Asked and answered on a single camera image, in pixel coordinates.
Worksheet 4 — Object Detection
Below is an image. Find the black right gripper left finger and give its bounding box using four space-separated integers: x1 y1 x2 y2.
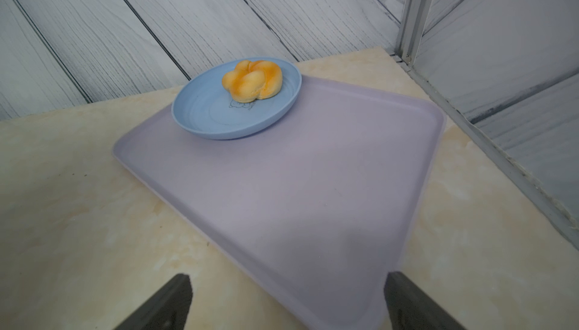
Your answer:
115 274 194 330

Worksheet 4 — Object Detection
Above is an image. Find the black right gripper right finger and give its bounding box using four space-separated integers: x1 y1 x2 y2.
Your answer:
384 271 465 330

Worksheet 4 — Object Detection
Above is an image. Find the purple cutting mat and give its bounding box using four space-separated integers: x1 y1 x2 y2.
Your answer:
113 77 446 329

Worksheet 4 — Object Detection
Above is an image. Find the blue plate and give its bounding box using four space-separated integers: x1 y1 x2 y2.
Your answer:
170 57 303 141

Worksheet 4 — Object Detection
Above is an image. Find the orange bread pastry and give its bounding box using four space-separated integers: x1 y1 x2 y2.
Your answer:
222 60 283 103

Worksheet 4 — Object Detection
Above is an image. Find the metal frame post right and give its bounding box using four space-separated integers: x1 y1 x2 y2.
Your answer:
394 0 432 66

